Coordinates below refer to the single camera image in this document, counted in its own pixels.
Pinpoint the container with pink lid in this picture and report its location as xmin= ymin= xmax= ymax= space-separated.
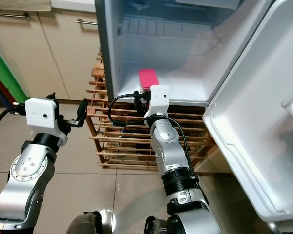
xmin=138 ymin=69 xmax=159 ymax=92

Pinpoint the small white-lined fridge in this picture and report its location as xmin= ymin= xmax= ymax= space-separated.
xmin=95 ymin=0 xmax=276 ymax=107

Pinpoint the white fridge door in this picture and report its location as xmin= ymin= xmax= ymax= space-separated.
xmin=203 ymin=0 xmax=293 ymax=225

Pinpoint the wooden slatted rack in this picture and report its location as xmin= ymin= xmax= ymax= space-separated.
xmin=85 ymin=49 xmax=215 ymax=171

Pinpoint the beige two-door cabinet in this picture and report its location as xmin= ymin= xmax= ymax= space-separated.
xmin=0 ymin=7 xmax=101 ymax=100

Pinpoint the green board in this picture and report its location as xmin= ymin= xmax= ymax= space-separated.
xmin=0 ymin=53 xmax=27 ymax=103

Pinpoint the robot left leg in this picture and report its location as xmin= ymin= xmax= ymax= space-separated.
xmin=66 ymin=211 xmax=103 ymax=234

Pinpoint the robot leg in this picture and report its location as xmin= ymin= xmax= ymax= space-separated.
xmin=66 ymin=211 xmax=103 ymax=234
xmin=144 ymin=217 xmax=171 ymax=234

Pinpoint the robot right leg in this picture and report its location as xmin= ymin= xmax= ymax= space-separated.
xmin=144 ymin=217 xmax=171 ymax=234

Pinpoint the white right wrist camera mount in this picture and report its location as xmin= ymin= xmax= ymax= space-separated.
xmin=149 ymin=85 xmax=170 ymax=122

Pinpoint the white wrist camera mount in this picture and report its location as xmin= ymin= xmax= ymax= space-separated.
xmin=25 ymin=97 xmax=69 ymax=146
xmin=149 ymin=85 xmax=170 ymax=122

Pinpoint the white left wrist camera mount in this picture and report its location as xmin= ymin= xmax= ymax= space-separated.
xmin=25 ymin=97 xmax=69 ymax=146

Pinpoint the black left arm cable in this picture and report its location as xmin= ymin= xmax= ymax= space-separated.
xmin=0 ymin=104 xmax=27 ymax=147

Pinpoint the white wire fridge shelf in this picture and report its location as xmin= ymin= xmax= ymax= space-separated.
xmin=117 ymin=17 xmax=221 ymax=43

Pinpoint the short steel cabinet handle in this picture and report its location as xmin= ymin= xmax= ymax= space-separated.
xmin=77 ymin=19 xmax=98 ymax=26
xmin=0 ymin=12 xmax=29 ymax=19

